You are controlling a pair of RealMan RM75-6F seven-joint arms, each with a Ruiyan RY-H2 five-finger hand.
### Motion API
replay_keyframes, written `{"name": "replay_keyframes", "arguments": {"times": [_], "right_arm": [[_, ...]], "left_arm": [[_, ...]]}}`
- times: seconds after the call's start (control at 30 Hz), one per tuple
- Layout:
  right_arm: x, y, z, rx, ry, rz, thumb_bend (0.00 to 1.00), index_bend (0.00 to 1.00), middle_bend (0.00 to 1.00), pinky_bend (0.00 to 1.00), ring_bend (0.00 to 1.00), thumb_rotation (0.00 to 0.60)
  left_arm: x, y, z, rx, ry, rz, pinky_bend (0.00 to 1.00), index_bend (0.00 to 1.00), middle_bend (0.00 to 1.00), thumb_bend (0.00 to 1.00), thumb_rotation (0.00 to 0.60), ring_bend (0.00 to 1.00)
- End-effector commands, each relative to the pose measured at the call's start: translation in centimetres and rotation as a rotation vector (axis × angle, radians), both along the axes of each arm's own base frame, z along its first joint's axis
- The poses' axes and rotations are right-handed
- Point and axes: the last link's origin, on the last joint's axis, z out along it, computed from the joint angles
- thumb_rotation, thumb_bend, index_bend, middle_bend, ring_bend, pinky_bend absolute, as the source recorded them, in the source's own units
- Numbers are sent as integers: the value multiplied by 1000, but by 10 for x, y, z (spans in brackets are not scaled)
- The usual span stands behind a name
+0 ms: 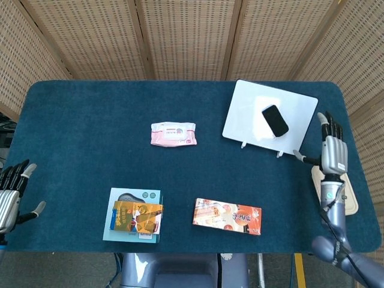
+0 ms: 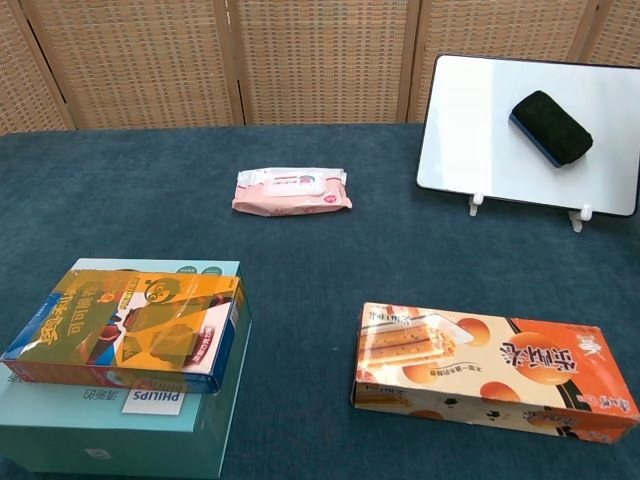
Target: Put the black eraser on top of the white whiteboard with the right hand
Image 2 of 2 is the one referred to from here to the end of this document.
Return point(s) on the black felt whiteboard eraser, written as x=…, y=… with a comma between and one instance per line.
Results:
x=550, y=127

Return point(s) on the white board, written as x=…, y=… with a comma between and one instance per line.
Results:
x=465, y=150

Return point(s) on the teal felt table cloth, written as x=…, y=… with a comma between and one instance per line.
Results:
x=300, y=250

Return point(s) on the pink wet wipes pack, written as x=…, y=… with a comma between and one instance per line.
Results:
x=290, y=200

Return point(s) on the white plastic easel stand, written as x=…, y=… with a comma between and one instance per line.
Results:
x=476, y=202

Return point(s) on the woven rattan folding screen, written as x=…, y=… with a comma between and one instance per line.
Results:
x=320, y=60

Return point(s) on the blue taped cookie box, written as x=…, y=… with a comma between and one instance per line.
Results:
x=125, y=325

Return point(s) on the orange biscuit box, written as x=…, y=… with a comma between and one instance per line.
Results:
x=500, y=360

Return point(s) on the teal Philips box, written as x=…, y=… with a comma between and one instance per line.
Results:
x=100, y=440

